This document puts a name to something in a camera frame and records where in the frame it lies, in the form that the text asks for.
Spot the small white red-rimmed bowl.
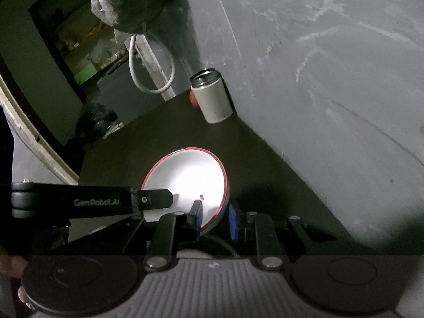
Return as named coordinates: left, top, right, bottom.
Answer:
left=141, top=147, right=230, bottom=236

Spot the person's hand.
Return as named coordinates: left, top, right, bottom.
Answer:
left=0, top=254, right=35, bottom=312

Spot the red round ball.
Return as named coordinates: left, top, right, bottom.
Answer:
left=189, top=90, right=199, bottom=108

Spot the white steel thermos jar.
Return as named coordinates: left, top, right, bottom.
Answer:
left=191, top=68, right=233, bottom=124

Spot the dark grey cabinet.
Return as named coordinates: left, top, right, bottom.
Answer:
left=97, top=63, right=165, bottom=124

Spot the green box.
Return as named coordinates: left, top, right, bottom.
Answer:
left=74, top=63, right=100, bottom=85

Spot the hanging plastic bag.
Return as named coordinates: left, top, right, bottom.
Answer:
left=90, top=0, right=181, bottom=35

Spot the white hose loop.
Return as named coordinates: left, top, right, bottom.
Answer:
left=128, top=32, right=176, bottom=94

